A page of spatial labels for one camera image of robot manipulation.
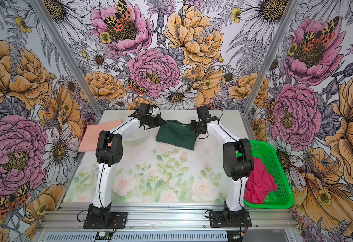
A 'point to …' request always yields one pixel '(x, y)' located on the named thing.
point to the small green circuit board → (104, 235)
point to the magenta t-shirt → (259, 183)
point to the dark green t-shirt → (174, 132)
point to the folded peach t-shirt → (91, 135)
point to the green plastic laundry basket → (281, 196)
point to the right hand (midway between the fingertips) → (191, 130)
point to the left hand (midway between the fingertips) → (164, 124)
